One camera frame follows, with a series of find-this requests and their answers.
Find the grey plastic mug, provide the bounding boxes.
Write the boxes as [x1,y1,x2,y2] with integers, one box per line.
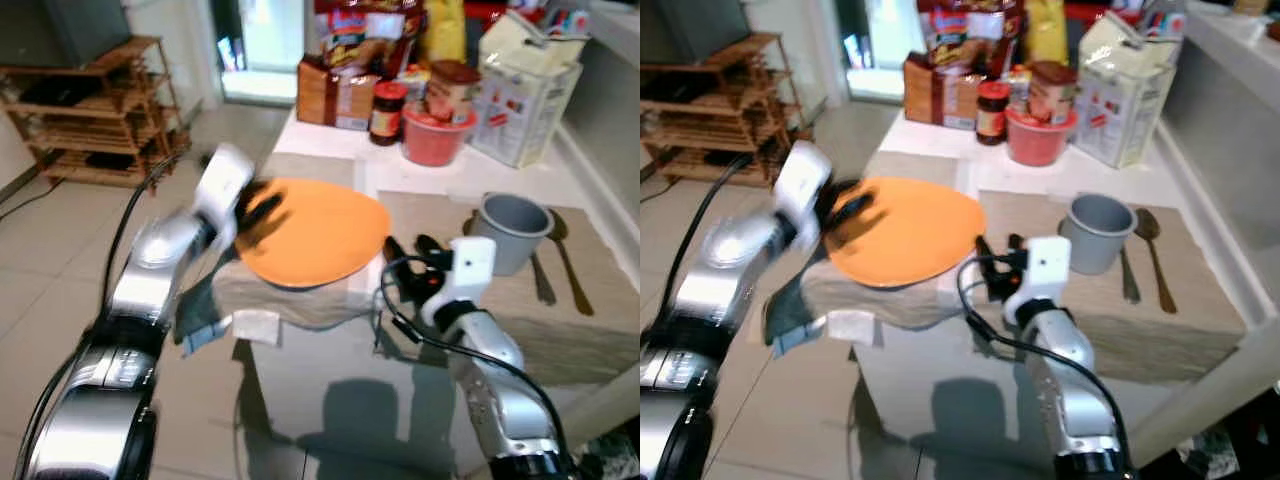
[470,193,554,278]
[1058,193,1138,276]

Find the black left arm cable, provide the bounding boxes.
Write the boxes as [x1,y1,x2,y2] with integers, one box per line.
[18,150,191,476]
[640,152,779,401]

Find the brown spoon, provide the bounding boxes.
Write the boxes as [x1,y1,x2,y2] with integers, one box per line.
[1133,207,1179,316]
[547,208,597,318]

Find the yellow bag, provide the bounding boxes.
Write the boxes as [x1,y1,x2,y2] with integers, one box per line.
[1022,0,1069,66]
[420,0,468,66]

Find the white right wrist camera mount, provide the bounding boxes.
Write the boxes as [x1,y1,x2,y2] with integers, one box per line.
[1003,236,1073,326]
[420,236,498,326]

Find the white counter table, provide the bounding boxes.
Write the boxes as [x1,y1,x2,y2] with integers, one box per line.
[235,105,641,480]
[850,105,1280,480]

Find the silver metal spoon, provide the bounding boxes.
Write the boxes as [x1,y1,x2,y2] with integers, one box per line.
[1118,245,1141,304]
[528,250,558,307]

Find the white printed paper bag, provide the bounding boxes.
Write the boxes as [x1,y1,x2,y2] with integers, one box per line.
[470,8,584,169]
[1073,8,1186,169]

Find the brown food carton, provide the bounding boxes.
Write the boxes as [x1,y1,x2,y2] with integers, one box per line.
[903,52,986,131]
[296,58,379,131]

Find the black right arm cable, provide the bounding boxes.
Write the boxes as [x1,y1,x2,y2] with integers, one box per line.
[955,255,1136,471]
[372,258,571,461]

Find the dark grey television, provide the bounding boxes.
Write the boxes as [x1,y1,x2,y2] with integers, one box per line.
[640,0,753,66]
[0,0,131,71]

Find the white napkin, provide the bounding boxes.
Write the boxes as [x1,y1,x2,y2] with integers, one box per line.
[825,308,881,347]
[232,308,288,347]

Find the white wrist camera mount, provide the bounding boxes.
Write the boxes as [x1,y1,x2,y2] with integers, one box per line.
[1003,236,1073,326]
[773,140,836,251]
[190,142,257,249]
[420,236,498,326]

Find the dark sauce jar red lid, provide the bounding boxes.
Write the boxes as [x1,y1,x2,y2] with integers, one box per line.
[368,80,408,147]
[975,80,1011,144]

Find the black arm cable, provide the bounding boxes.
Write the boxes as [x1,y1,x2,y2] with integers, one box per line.
[18,150,191,476]
[955,255,1136,471]
[640,152,779,401]
[372,258,571,461]

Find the beige cloth placemat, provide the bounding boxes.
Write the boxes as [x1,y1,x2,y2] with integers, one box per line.
[800,150,1251,386]
[212,152,641,386]

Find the red plastic bowl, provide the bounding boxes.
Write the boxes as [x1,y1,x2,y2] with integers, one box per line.
[402,107,476,168]
[1005,105,1079,168]

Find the wooden slatted rack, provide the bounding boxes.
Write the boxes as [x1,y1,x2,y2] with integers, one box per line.
[0,37,191,189]
[640,32,811,186]

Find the grey-blue cloth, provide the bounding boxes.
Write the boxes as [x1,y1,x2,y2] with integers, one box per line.
[765,275,831,358]
[175,275,241,358]

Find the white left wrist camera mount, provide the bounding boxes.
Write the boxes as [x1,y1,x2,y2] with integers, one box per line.
[190,142,257,249]
[773,140,836,251]

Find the orange plastic plate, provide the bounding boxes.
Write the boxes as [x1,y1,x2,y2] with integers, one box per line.
[235,178,393,291]
[825,176,988,289]

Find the brown lidded tin can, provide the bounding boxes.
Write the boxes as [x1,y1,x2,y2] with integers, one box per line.
[1028,60,1079,123]
[425,60,483,123]

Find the red snack bag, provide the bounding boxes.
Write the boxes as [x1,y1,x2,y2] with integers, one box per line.
[315,0,426,76]
[918,0,1026,76]

